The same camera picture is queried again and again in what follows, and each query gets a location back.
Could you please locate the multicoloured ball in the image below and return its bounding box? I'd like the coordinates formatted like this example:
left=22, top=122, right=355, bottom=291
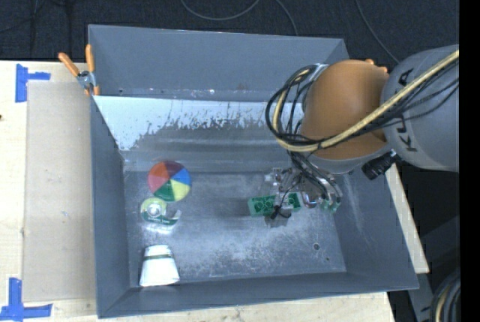
left=147, top=160, right=193, bottom=203

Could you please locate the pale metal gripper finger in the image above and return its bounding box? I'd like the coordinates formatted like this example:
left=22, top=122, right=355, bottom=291
left=265, top=213, right=290, bottom=229
left=263, top=167, right=287, bottom=185

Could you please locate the black cylinder on white bracket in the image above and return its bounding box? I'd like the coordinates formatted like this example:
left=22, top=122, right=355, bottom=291
left=361, top=149, right=398, bottom=181

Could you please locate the green clear tape dispenser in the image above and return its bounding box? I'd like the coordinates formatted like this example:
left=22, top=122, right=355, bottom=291
left=139, top=196, right=184, bottom=227

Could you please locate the grey metal bin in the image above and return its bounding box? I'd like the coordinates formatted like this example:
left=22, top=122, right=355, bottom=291
left=86, top=24, right=420, bottom=319

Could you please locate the green toy brick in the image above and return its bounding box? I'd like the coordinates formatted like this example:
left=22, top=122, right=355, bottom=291
left=247, top=191, right=302, bottom=218

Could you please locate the white paper cup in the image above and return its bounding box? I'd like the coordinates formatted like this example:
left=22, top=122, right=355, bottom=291
left=138, top=244, right=182, bottom=288

